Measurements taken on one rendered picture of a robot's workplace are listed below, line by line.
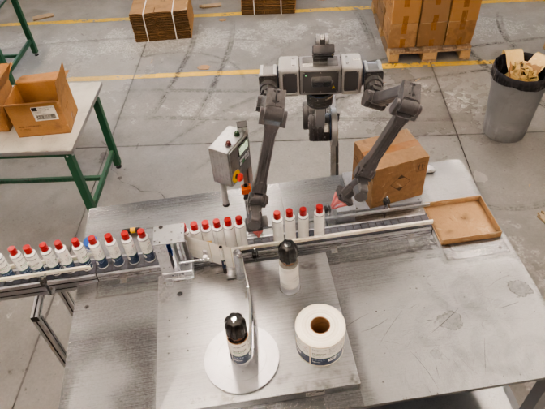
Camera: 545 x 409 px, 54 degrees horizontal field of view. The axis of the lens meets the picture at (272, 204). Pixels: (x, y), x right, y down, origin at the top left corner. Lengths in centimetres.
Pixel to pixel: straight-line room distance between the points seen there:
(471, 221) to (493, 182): 155
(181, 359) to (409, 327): 98
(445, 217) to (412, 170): 30
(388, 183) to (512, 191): 179
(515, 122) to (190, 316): 316
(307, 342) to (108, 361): 87
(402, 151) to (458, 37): 308
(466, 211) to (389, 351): 93
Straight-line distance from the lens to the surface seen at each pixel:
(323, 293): 241
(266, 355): 225
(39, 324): 281
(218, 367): 224
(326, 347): 211
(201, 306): 242
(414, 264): 262
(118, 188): 442
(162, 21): 623
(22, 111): 375
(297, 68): 258
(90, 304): 264
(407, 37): 556
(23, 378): 360
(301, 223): 250
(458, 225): 283
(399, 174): 272
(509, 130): 470
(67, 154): 369
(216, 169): 228
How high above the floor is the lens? 286
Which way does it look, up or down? 45 degrees down
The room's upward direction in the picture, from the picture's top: 5 degrees counter-clockwise
